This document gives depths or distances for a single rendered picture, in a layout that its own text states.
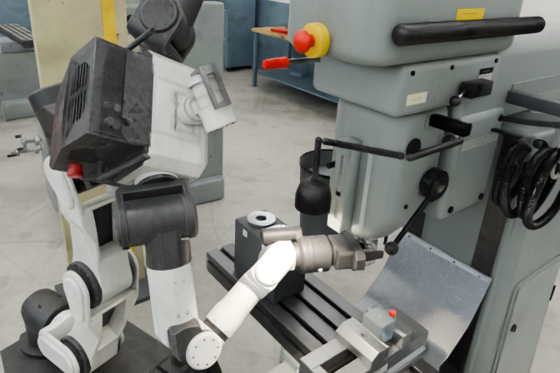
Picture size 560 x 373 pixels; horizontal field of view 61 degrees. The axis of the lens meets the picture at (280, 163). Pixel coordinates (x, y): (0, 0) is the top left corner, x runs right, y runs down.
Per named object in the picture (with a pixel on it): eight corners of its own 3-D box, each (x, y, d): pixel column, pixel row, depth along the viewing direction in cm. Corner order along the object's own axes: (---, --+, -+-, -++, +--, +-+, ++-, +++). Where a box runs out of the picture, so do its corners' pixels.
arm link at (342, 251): (368, 248, 110) (319, 253, 107) (362, 282, 114) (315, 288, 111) (347, 221, 121) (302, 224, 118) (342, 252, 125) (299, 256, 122)
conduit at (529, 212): (522, 243, 104) (549, 156, 96) (457, 212, 116) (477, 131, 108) (561, 221, 115) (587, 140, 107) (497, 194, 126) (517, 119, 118)
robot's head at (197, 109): (193, 139, 97) (222, 126, 92) (173, 92, 97) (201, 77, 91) (215, 131, 102) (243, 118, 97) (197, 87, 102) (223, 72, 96)
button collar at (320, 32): (320, 61, 83) (323, 25, 80) (298, 54, 87) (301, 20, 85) (328, 60, 84) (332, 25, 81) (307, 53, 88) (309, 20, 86)
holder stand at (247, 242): (273, 305, 143) (277, 248, 135) (233, 267, 158) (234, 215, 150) (304, 290, 150) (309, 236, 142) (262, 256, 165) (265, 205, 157)
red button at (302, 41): (303, 55, 81) (306, 31, 80) (289, 51, 84) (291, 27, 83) (318, 54, 83) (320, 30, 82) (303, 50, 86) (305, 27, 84)
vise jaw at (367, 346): (370, 369, 113) (372, 356, 112) (334, 337, 122) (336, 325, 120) (387, 358, 117) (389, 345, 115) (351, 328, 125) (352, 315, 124)
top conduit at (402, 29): (406, 48, 74) (409, 25, 73) (385, 43, 77) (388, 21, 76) (543, 34, 100) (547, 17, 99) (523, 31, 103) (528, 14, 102)
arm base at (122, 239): (121, 263, 95) (117, 236, 86) (113, 207, 101) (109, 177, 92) (197, 248, 100) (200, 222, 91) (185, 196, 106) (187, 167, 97)
